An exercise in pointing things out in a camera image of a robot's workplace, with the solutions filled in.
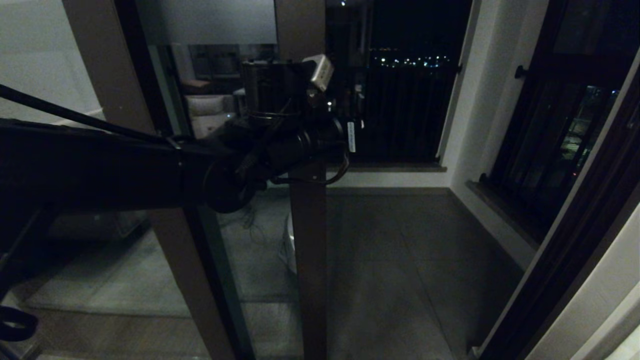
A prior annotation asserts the brown framed sliding glass door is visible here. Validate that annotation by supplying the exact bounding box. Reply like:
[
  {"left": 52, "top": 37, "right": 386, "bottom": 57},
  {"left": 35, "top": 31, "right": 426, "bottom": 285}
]
[{"left": 135, "top": 0, "right": 331, "bottom": 360}]

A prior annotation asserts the wide black balcony railing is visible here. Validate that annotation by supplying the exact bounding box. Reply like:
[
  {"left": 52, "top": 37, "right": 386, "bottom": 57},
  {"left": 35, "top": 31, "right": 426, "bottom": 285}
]
[{"left": 325, "top": 62, "right": 461, "bottom": 165}]

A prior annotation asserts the brown framed fixed glass panel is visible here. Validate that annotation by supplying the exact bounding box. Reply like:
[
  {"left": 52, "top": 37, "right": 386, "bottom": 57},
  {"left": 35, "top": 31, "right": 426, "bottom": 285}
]
[{"left": 0, "top": 0, "right": 236, "bottom": 360}]

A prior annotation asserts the short grey stone sill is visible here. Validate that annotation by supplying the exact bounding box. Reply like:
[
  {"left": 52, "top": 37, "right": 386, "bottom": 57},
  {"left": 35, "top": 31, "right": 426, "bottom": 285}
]
[{"left": 466, "top": 181, "right": 541, "bottom": 251}]

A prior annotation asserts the grey rug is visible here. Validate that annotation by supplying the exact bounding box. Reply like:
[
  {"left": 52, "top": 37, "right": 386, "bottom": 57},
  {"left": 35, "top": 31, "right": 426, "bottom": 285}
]
[{"left": 25, "top": 227, "right": 193, "bottom": 319}]

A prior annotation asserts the black cable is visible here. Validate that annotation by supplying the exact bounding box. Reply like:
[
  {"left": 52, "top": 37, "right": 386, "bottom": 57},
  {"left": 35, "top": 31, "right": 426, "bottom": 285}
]
[{"left": 0, "top": 83, "right": 351, "bottom": 187}]

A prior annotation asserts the dark brown window frame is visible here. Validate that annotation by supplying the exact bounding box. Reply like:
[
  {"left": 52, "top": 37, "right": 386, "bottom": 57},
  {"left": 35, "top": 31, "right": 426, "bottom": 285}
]
[{"left": 487, "top": 0, "right": 640, "bottom": 241}]

